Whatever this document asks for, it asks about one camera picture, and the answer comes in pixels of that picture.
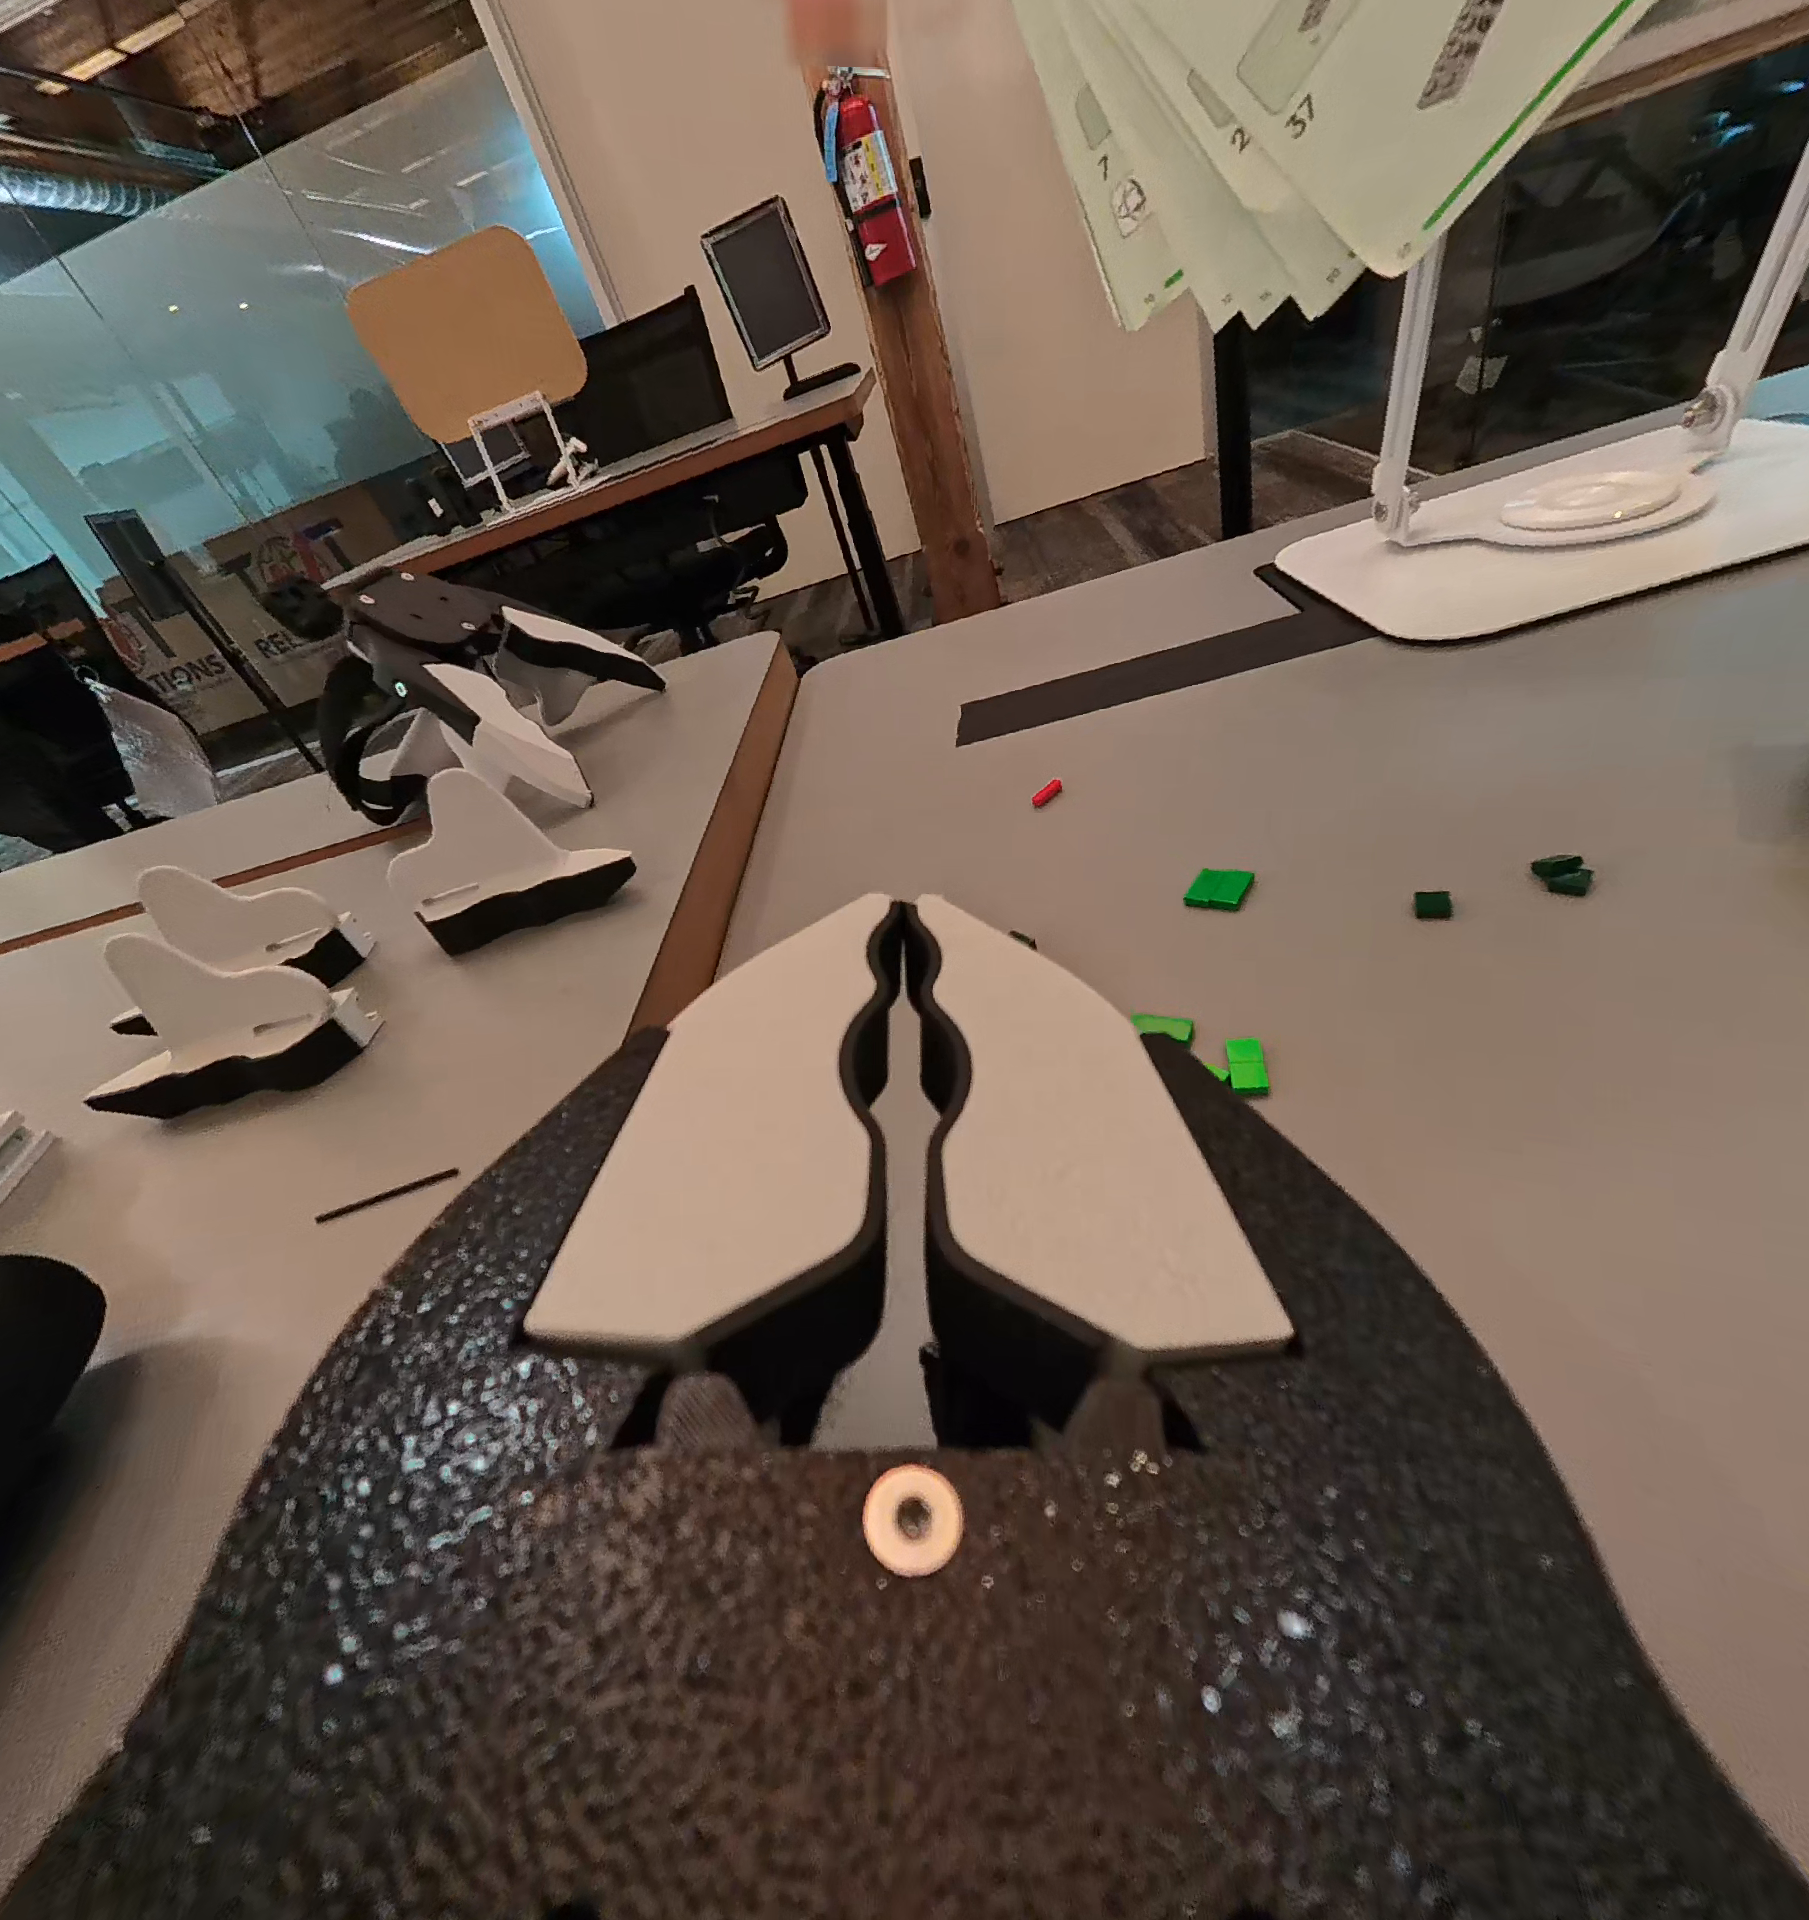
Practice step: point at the green flat brick tile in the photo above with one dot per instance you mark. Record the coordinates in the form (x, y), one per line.
(1166, 1028)

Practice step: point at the wooden background desk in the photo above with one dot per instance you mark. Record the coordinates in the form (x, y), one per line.
(666, 451)

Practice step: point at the bright green tile cluster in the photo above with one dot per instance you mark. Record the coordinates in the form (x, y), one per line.
(1247, 1065)

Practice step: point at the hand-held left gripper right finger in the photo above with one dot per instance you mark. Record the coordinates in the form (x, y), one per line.
(1100, 1171)

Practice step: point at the square green flat tile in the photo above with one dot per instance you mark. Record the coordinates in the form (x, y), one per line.
(1220, 891)

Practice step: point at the small upright monitor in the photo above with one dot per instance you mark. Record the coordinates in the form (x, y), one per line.
(768, 279)

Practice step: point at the white instruction booklet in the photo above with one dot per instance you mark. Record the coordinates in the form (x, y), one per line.
(1370, 150)

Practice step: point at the thin black stick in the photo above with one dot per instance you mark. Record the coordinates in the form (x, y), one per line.
(387, 1196)

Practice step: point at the black tape strip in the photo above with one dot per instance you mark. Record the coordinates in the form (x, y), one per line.
(1145, 668)

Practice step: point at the white booklet stand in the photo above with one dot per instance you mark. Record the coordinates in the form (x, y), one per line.
(1790, 511)

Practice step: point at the black rounded object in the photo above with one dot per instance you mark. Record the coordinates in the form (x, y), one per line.
(5, 1395)

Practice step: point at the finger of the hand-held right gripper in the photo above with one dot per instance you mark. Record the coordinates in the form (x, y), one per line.
(581, 652)
(515, 743)

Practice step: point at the loose white gripper finger part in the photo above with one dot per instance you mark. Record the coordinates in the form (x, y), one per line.
(477, 849)
(207, 1004)
(238, 914)

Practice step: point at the wooden post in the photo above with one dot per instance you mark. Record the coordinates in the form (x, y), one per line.
(928, 420)

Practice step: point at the small white frame stand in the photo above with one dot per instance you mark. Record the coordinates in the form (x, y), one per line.
(523, 434)

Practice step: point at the red fire extinguisher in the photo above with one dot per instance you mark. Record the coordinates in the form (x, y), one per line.
(872, 173)

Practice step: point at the grey table with wooden edge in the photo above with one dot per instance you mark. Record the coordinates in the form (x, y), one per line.
(470, 1050)

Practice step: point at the brown cardboard panel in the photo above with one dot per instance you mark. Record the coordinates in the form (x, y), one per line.
(464, 330)

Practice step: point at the person's right hand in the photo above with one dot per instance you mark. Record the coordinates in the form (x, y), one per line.
(838, 27)

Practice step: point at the grey desk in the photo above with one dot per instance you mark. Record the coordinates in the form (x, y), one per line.
(1519, 1200)

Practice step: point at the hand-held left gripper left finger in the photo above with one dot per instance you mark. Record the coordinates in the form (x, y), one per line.
(696, 1171)

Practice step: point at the black office chair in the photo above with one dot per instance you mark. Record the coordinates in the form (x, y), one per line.
(658, 368)

